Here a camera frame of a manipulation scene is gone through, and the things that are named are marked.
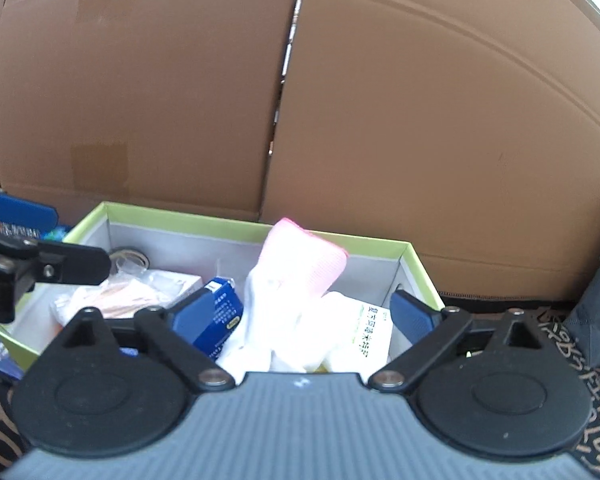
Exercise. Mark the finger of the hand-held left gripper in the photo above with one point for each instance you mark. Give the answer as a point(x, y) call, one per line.
point(22, 211)
point(72, 262)

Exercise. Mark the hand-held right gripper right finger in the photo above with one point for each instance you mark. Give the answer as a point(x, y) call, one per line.
point(412, 317)

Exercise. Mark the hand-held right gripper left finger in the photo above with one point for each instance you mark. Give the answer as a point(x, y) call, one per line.
point(195, 317)

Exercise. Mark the blue printed box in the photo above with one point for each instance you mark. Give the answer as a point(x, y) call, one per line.
point(222, 315)

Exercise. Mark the green storage box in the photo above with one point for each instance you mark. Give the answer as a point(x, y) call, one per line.
point(190, 247)

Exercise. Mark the pale box with green print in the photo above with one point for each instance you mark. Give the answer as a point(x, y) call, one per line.
point(372, 330)

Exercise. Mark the clear tape roll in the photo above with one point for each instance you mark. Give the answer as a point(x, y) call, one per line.
point(117, 255)

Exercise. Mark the tan wrapped packet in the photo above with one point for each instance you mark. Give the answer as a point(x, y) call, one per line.
point(130, 292)

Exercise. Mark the large brown cardboard box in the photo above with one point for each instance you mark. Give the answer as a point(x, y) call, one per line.
point(155, 85)
point(430, 135)

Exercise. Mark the dark grey bag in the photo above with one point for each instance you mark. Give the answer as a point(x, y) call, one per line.
point(597, 310)

